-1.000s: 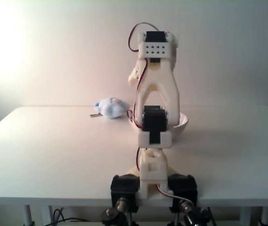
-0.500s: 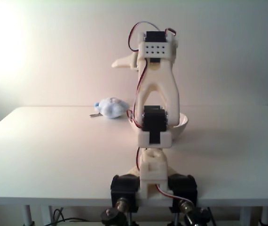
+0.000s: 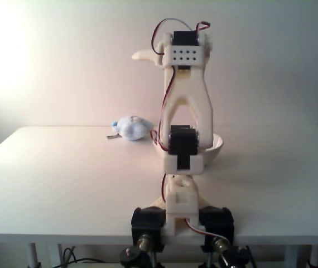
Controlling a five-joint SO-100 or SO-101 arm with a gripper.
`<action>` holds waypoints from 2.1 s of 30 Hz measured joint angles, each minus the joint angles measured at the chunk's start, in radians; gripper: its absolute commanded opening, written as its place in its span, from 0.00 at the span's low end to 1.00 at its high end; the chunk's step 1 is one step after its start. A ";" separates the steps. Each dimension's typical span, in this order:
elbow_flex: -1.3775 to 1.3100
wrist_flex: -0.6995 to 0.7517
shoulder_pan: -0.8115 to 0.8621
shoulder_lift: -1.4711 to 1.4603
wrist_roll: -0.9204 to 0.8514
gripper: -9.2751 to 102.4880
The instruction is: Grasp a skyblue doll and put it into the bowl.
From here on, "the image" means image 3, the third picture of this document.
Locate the red white base lead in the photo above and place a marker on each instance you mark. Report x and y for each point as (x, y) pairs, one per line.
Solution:
(198, 230)

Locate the sky blue plush doll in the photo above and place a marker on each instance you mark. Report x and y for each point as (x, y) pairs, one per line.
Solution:
(132, 128)

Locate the black table clamp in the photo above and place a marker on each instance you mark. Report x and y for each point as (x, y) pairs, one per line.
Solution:
(217, 220)
(146, 220)

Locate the white ceramic bowl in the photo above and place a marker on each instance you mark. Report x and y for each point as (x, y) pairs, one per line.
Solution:
(214, 148)

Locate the white table leg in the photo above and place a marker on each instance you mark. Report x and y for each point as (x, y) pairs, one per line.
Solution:
(315, 257)
(54, 255)
(290, 257)
(33, 255)

